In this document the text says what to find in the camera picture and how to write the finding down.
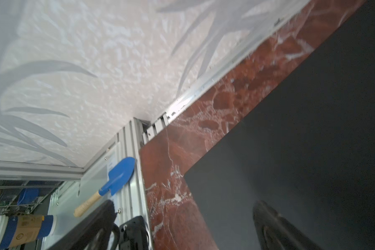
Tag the blue trowel wooden handle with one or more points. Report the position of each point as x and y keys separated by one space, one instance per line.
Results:
x=118 y=177

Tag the black file folder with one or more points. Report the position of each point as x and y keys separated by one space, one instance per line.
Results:
x=307 y=150

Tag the blue white roll package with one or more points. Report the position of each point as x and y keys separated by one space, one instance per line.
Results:
x=18 y=230

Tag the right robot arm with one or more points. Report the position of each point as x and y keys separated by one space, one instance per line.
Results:
x=132 y=235

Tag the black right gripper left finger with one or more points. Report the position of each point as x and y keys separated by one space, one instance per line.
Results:
x=93 y=233

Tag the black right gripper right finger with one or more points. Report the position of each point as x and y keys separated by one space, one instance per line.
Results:
x=274 y=232

